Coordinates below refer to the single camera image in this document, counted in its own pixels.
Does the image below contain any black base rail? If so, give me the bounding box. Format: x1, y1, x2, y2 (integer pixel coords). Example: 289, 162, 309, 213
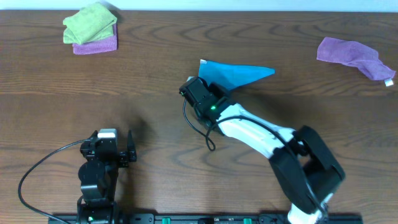
55, 213, 364, 224

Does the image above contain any folded purple cloth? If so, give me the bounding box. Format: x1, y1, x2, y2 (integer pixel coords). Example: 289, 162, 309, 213
72, 24, 118, 55

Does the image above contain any folded green cloth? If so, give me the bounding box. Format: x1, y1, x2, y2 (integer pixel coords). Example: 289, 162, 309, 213
63, 2, 118, 45

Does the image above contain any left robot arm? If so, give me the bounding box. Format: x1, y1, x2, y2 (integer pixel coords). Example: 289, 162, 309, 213
76, 129, 137, 224

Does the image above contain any blue cloth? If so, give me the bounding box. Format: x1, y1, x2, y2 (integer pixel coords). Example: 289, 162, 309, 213
198, 59, 275, 90

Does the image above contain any crumpled purple cloth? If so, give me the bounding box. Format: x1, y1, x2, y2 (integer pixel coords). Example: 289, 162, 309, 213
317, 37, 396, 86

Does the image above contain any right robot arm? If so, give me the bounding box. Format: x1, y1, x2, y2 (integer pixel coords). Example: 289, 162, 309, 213
179, 77, 345, 223

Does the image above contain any left black cable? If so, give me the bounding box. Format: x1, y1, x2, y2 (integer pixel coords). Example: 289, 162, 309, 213
17, 139, 91, 224

